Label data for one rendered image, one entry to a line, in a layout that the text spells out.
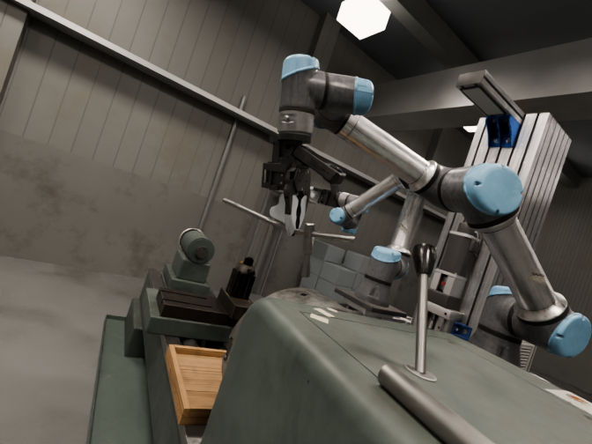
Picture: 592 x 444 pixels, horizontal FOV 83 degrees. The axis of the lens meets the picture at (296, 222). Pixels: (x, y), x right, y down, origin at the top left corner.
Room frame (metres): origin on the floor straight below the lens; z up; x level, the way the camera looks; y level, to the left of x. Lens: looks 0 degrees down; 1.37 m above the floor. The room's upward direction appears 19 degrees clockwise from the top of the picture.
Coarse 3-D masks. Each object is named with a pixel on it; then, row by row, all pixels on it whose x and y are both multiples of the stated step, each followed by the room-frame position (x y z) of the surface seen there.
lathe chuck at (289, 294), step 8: (288, 288) 0.75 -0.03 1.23; (296, 288) 0.75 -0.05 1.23; (304, 288) 0.76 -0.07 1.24; (272, 296) 0.72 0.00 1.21; (280, 296) 0.71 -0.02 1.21; (288, 296) 0.70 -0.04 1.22; (296, 296) 0.70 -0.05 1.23; (312, 296) 0.71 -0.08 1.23; (320, 296) 0.72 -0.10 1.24; (240, 320) 0.70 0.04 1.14; (232, 336) 0.69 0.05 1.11; (224, 360) 0.69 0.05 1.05; (224, 368) 0.68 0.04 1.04
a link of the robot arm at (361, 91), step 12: (336, 84) 0.67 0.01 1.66; (348, 84) 0.67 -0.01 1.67; (360, 84) 0.68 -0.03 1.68; (372, 84) 0.69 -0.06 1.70; (324, 96) 0.67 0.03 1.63; (336, 96) 0.67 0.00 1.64; (348, 96) 0.68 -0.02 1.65; (360, 96) 0.68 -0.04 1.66; (372, 96) 0.69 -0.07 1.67; (324, 108) 0.70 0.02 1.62; (336, 108) 0.70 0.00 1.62; (348, 108) 0.70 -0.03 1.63; (360, 108) 0.70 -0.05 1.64; (336, 120) 0.78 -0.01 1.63
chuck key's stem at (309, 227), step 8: (312, 224) 0.69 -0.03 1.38; (304, 232) 0.70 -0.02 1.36; (312, 232) 0.69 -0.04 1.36; (304, 240) 0.70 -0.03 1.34; (312, 240) 0.69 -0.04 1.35; (304, 248) 0.70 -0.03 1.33; (312, 248) 0.70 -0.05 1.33; (304, 256) 0.70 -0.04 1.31; (304, 264) 0.70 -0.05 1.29; (304, 272) 0.70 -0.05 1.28
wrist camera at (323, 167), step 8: (296, 152) 0.68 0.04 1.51; (304, 152) 0.67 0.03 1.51; (312, 152) 0.68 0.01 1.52; (304, 160) 0.67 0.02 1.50; (312, 160) 0.66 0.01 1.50; (320, 160) 0.66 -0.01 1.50; (312, 168) 0.67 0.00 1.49; (320, 168) 0.66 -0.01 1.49; (328, 168) 0.65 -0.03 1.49; (336, 168) 0.65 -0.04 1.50; (328, 176) 0.65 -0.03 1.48; (336, 176) 0.65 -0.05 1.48; (344, 176) 0.67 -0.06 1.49
